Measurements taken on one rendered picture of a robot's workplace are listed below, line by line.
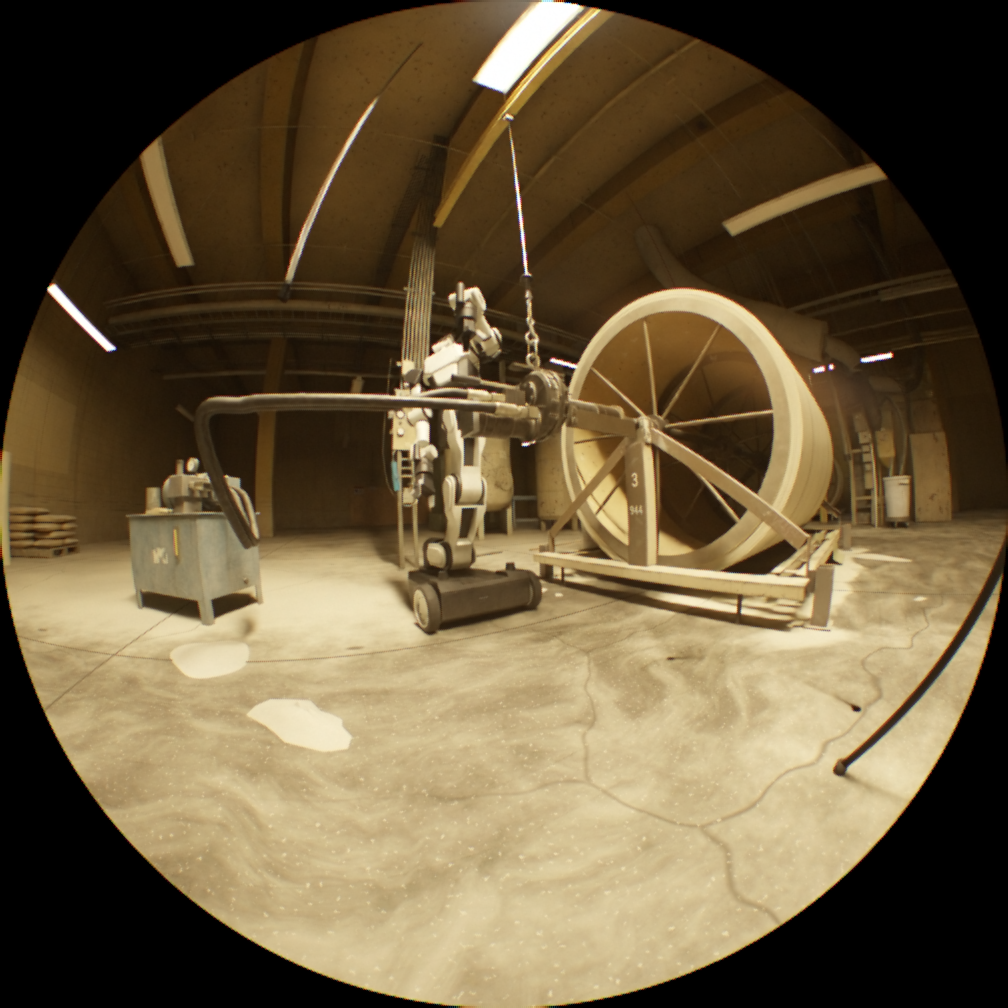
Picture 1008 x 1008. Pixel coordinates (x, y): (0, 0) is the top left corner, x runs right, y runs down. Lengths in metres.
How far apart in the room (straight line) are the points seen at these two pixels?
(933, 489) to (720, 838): 6.84
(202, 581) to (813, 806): 2.05
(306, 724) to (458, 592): 0.84
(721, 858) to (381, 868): 0.47
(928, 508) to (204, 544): 8.27
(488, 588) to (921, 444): 7.00
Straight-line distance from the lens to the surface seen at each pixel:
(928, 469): 7.16
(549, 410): 1.25
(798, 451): 1.60
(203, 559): 1.77
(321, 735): 0.83
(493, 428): 1.19
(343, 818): 0.66
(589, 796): 0.66
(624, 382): 2.78
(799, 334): 5.98
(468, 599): 1.42
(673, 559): 1.87
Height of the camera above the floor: 0.49
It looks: 1 degrees up
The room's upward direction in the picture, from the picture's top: 2 degrees counter-clockwise
